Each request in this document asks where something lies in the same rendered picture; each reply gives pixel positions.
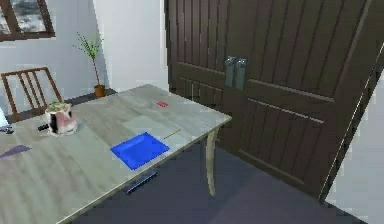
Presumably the purple flat triangular object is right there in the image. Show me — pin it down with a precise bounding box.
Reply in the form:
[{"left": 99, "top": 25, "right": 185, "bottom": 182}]
[{"left": 0, "top": 144, "right": 33, "bottom": 159}]

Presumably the dark blue flat bar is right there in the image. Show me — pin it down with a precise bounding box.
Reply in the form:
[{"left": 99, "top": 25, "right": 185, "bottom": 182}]
[{"left": 125, "top": 171, "right": 158, "bottom": 195}]

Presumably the pale wooden table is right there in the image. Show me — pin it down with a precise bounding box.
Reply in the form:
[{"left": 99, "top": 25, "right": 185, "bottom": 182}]
[{"left": 0, "top": 83, "right": 233, "bottom": 224}]

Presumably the tall green house plant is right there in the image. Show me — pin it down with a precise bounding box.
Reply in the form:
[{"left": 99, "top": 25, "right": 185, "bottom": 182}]
[{"left": 73, "top": 32, "right": 107, "bottom": 99}]

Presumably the pink white plant pot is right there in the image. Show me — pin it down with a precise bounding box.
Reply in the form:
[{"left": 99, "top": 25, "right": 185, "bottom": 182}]
[{"left": 44, "top": 101, "right": 78, "bottom": 136}]

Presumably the thin yellow pencil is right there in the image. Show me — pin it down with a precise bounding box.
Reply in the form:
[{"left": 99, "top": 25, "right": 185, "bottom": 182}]
[{"left": 163, "top": 128, "right": 183, "bottom": 140}]

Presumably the brown wooden chair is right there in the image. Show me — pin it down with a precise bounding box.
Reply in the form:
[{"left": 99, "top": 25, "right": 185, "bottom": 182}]
[{"left": 0, "top": 66, "right": 64, "bottom": 122}]

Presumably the brown framed window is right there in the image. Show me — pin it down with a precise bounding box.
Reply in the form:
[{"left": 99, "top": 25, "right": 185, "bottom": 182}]
[{"left": 0, "top": 0, "right": 56, "bottom": 42}]

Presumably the blue square plate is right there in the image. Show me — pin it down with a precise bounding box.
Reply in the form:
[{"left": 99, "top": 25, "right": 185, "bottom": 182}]
[{"left": 110, "top": 132, "right": 171, "bottom": 171}]

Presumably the dark brown wooden door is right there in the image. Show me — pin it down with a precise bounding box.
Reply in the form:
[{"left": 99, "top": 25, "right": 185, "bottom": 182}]
[{"left": 164, "top": 0, "right": 384, "bottom": 202}]

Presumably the grey door handle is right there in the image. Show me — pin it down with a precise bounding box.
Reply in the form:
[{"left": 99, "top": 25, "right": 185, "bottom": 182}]
[
  {"left": 224, "top": 55, "right": 237, "bottom": 89},
  {"left": 234, "top": 57, "right": 249, "bottom": 91}
]

